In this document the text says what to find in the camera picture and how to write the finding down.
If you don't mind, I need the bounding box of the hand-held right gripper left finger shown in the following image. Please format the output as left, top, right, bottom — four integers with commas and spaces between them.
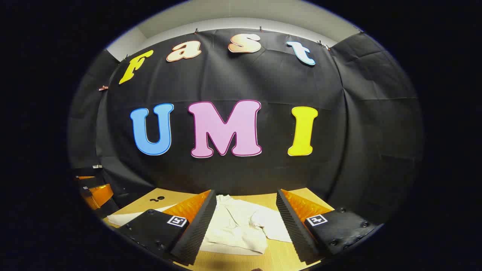
119, 189, 218, 266

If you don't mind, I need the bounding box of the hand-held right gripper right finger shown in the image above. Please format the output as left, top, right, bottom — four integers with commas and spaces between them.
276, 188, 377, 264

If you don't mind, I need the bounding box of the cream white sweatshirt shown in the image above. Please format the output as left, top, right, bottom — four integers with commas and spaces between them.
107, 194, 293, 256

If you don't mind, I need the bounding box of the black backdrop cloth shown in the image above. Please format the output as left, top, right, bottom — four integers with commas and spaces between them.
68, 28, 424, 226

